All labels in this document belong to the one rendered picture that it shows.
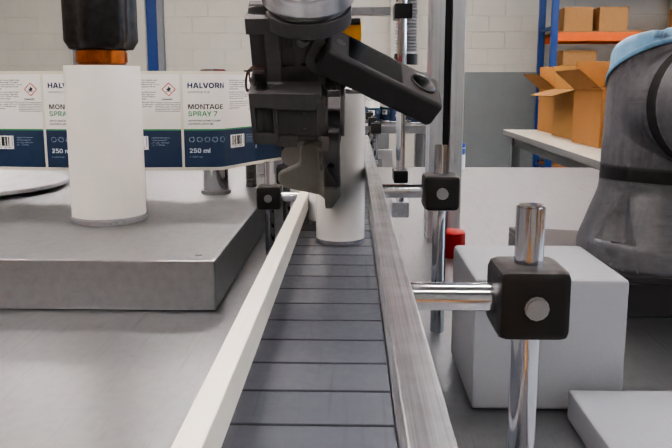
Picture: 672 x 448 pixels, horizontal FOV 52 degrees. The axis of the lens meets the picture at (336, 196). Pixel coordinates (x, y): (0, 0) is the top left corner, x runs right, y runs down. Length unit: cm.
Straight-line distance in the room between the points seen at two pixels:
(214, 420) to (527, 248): 14
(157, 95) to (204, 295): 46
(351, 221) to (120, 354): 26
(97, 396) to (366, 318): 20
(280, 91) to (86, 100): 32
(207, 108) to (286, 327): 62
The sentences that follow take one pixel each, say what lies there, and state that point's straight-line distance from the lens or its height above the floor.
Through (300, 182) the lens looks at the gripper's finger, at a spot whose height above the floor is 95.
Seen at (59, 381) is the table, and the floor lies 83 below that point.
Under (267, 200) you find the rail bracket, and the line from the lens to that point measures 87.
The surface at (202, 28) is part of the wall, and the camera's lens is 868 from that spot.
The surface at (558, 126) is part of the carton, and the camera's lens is 381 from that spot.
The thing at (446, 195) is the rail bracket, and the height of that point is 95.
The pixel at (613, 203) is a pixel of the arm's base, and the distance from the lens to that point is 74.
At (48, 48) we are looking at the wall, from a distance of 928.
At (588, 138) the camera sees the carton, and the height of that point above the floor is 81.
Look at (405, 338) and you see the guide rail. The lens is 23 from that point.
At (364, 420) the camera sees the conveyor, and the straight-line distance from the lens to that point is 36.
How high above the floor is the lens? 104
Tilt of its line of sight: 9 degrees down
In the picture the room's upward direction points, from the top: straight up
